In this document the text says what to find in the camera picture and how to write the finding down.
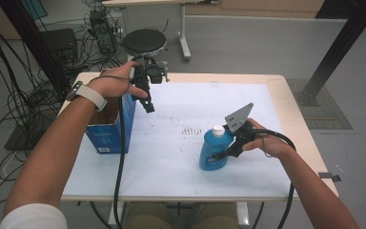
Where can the black floor tape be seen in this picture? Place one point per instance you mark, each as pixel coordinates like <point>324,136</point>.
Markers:
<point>329,176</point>

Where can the wristwatch with beige band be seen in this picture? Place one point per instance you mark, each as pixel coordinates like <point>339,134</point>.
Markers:
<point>92,95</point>

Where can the light wooden cabinet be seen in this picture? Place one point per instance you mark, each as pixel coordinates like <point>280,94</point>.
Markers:
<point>254,8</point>

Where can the round black stool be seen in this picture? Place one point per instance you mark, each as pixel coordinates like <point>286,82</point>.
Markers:
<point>144,41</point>

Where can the teal board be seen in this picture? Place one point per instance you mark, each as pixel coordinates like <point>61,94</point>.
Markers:
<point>33,8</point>

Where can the black metal frame post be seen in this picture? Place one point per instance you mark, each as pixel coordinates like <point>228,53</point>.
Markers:
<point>340,47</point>
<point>25,31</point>

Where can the blue dish soap bottle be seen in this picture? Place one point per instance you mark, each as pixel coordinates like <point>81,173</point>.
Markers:
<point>211,149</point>

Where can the person's white left sleeve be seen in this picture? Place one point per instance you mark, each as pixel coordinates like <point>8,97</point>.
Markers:
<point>35,218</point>

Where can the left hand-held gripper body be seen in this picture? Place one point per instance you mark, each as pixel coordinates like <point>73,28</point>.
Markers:
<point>146,71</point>

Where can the person's right hand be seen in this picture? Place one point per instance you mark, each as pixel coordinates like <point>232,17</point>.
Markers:
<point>273,144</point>

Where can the white background table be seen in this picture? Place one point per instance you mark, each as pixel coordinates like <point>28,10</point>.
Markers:
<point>183,31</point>

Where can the black floor mat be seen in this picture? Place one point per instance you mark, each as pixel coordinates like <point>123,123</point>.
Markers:
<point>22,140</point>

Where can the black equipment box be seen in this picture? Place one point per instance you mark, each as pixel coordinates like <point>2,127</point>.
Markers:
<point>60,44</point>

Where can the person's khaki pants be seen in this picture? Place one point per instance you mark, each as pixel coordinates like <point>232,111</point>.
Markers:
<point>146,219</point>

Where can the blue cardboard box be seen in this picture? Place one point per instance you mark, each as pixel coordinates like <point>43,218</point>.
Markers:
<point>108,140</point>

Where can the white table mat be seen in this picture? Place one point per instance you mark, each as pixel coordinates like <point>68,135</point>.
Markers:
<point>171,178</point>

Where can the black computer tower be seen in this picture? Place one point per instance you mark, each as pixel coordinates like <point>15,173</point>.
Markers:
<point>103,31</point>

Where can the person's left hand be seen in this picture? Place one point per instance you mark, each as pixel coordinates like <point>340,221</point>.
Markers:
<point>114,84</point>

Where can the white table leg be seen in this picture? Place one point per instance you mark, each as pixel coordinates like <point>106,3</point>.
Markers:
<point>110,219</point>
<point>242,214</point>

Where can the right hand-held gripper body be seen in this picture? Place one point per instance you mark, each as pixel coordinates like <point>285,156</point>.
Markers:
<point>239,119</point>

